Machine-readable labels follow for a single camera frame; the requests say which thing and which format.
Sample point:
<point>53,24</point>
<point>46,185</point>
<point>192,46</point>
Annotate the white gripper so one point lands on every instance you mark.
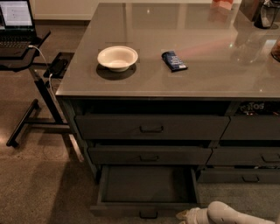
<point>192,216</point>

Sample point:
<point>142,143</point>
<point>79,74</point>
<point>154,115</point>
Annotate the drawer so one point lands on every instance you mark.
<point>253,127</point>
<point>147,192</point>
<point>154,127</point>
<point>149,155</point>
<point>256,156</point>
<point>239,176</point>

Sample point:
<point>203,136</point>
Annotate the chips bag in drawer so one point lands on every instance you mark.
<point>251,108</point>

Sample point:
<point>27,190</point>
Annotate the dark grey cabinet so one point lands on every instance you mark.
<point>228,62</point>

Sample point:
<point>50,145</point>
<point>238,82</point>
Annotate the blue snack packet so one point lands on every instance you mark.
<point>172,60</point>

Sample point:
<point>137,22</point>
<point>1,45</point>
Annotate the white bowl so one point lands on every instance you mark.
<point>117,58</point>

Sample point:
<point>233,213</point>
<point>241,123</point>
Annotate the brown round object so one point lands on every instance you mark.
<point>275,51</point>

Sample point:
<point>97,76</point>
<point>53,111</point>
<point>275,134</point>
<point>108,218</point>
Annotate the black power adapter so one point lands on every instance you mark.
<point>58,66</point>

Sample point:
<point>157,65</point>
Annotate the orange box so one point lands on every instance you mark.
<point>224,4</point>

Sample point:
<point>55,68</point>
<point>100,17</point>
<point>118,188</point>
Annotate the dark glass jar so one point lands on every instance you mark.
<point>266,13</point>

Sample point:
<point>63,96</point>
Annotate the black laptop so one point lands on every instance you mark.
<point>18,30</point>

